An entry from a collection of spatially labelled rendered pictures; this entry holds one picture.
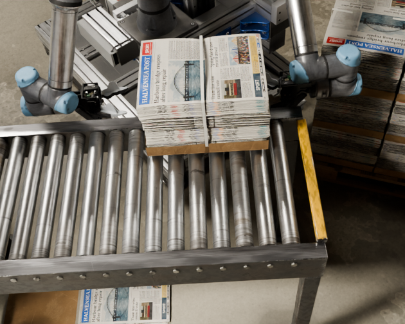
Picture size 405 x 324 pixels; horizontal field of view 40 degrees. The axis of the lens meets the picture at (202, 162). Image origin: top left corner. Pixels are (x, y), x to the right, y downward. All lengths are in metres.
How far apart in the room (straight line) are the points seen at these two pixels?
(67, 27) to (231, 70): 0.50
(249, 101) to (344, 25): 0.67
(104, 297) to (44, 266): 0.82
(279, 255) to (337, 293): 0.88
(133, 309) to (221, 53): 1.16
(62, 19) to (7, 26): 2.00
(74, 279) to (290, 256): 0.61
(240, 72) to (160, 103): 0.25
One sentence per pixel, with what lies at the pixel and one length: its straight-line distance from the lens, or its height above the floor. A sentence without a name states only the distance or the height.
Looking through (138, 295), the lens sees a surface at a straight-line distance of 2.39.
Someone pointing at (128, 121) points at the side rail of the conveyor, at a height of 0.80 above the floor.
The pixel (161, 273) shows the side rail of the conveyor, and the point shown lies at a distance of 1.58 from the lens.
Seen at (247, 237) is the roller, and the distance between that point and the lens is 1.57.
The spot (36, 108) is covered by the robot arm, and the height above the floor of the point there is 0.81.
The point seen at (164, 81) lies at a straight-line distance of 1.63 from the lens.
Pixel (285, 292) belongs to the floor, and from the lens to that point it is 2.38.
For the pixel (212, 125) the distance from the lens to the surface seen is 1.63.
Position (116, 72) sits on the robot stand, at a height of 0.21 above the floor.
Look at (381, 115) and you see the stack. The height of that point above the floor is 0.52.
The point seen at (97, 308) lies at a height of 0.01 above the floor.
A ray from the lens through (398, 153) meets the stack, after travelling 2.43.
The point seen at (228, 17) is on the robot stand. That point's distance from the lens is 2.30.
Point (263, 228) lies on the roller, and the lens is 1.59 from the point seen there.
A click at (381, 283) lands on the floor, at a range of 2.45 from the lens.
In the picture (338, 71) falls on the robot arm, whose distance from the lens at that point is 1.82.
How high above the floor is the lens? 2.19
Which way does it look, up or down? 54 degrees down
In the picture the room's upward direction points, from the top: 7 degrees counter-clockwise
